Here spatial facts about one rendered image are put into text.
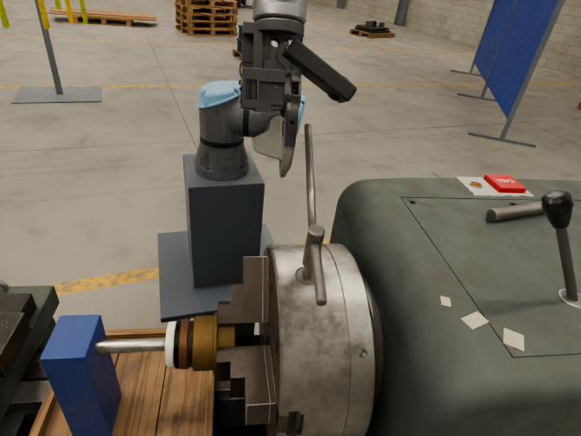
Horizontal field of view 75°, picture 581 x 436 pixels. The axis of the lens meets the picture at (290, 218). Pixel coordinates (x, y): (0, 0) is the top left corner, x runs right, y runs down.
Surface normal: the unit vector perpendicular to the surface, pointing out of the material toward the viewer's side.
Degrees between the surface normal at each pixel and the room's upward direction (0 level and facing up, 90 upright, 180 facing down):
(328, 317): 29
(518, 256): 0
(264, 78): 71
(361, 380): 58
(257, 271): 51
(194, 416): 0
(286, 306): 23
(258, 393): 9
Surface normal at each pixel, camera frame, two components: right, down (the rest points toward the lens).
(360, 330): 0.15, -0.33
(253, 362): 0.07, -0.90
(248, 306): 0.16, -0.08
